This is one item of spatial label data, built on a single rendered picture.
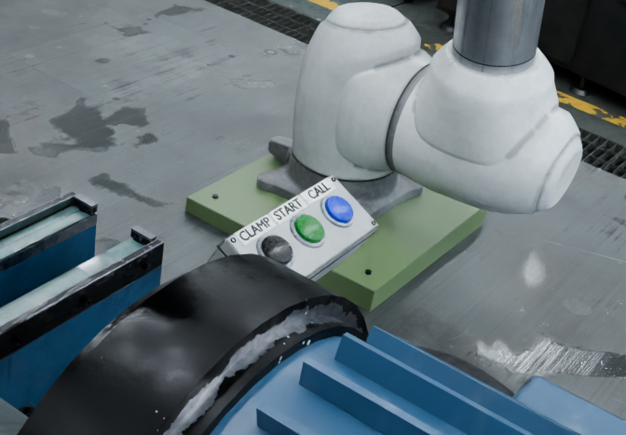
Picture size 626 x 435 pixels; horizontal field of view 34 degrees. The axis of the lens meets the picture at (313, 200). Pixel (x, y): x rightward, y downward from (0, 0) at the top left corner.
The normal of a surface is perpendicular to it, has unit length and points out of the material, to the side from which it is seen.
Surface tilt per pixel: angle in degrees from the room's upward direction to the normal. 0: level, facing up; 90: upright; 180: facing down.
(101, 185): 0
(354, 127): 92
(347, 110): 88
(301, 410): 4
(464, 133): 97
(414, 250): 2
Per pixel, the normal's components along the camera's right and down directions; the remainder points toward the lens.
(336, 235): 0.50, -0.58
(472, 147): -0.52, 0.46
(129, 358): -0.07, -0.65
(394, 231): 0.11, -0.85
